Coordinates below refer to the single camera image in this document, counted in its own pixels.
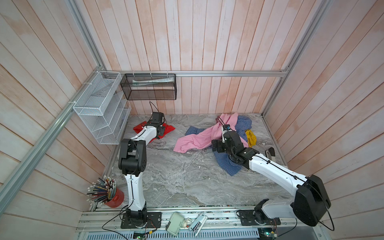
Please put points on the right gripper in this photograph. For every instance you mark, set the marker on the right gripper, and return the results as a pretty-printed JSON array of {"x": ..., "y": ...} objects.
[{"x": 219, "y": 142}]

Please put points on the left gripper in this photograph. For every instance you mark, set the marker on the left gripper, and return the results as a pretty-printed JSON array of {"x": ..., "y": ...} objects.
[{"x": 162, "y": 130}]

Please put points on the red cloth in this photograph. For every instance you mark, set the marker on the red cloth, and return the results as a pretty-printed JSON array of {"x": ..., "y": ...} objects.
[{"x": 148, "y": 133}]

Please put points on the pink cloth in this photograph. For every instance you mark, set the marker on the pink cloth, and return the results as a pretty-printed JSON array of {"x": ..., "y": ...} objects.
[{"x": 204, "y": 139}]

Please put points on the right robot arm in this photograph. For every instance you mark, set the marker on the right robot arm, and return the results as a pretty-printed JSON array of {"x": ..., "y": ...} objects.
[{"x": 311, "y": 201}]

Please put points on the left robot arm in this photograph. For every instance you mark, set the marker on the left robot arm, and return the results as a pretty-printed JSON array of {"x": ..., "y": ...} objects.
[{"x": 133, "y": 162}]

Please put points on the yellow cloth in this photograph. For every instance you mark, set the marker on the yellow cloth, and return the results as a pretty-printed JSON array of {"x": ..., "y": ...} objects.
[{"x": 251, "y": 138}]

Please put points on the small black white object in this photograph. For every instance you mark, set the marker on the small black white object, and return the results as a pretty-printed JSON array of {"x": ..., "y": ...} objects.
[{"x": 270, "y": 154}]

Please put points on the red pencil cup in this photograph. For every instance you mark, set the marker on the red pencil cup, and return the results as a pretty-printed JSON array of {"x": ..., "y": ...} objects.
[{"x": 103, "y": 191}]

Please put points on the white labelled device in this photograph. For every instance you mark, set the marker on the white labelled device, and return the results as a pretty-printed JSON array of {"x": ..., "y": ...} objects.
[{"x": 197, "y": 224}]

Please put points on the white electrical box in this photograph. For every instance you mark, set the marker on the white electrical box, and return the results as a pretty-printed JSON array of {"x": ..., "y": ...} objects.
[{"x": 176, "y": 222}]

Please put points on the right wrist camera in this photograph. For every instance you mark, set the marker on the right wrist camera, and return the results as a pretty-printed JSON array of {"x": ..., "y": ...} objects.
[{"x": 226, "y": 129}]

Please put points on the black mesh wall basket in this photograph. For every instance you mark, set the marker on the black mesh wall basket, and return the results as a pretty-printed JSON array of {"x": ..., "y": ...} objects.
[{"x": 140, "y": 87}]

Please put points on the white wire wall shelf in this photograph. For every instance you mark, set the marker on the white wire wall shelf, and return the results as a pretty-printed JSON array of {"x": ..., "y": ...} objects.
[{"x": 103, "y": 108}]

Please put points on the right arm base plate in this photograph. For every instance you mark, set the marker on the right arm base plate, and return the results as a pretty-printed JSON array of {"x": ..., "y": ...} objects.
[{"x": 256, "y": 218}]

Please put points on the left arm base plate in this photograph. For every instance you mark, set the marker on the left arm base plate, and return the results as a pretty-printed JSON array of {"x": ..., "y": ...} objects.
[{"x": 141, "y": 219}]

